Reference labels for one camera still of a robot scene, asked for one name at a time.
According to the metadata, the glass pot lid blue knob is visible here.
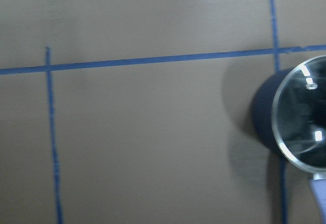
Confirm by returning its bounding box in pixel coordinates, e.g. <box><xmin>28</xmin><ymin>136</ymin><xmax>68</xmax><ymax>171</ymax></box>
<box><xmin>271</xmin><ymin>55</ymin><xmax>325</xmax><ymax>174</ymax></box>

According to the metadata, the dark blue saucepan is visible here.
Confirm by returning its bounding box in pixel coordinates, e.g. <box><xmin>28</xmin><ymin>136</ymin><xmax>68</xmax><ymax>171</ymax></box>
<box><xmin>252</xmin><ymin>69</ymin><xmax>325</xmax><ymax>223</ymax></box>

